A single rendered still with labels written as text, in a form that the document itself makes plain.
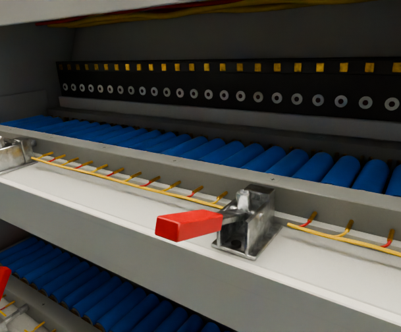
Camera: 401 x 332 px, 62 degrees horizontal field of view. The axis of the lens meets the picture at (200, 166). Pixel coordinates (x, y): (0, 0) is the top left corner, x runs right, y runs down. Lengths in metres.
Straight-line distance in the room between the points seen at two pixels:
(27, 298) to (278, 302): 0.34
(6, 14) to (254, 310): 0.36
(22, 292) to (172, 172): 0.28
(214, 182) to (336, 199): 0.08
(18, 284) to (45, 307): 0.06
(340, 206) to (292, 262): 0.05
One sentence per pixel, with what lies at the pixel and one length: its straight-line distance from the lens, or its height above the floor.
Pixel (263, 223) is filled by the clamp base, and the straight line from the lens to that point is 0.20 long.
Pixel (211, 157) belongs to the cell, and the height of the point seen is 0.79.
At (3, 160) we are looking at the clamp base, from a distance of 0.38.
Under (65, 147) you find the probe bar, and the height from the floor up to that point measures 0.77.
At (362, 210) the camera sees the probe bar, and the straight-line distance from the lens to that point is 0.21.
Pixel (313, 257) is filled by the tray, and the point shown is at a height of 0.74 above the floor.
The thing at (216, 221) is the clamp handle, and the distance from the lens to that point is 0.15.
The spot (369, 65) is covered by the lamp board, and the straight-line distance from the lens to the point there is 0.33.
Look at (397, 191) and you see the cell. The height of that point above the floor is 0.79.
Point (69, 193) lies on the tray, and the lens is 0.29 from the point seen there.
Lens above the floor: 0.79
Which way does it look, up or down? 3 degrees down
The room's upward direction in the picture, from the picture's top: 9 degrees clockwise
